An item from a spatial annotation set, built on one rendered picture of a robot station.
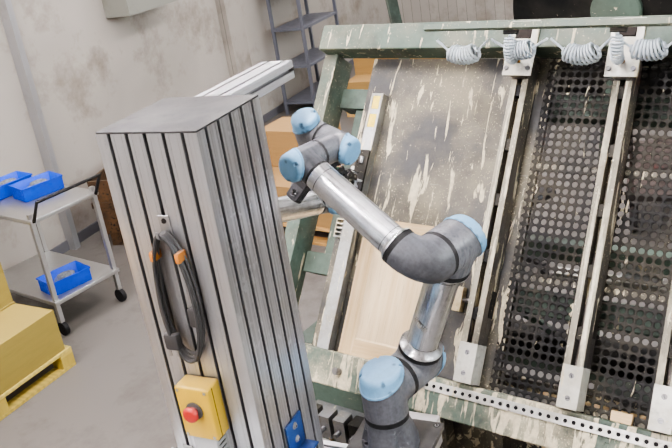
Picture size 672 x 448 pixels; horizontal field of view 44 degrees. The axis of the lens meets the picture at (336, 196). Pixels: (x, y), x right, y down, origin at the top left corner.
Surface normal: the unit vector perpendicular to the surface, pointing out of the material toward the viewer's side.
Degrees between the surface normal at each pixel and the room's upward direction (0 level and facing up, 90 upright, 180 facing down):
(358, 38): 54
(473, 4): 90
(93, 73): 90
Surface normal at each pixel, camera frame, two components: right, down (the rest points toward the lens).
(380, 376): -0.23, -0.87
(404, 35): -0.54, -0.24
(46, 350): 0.87, 0.05
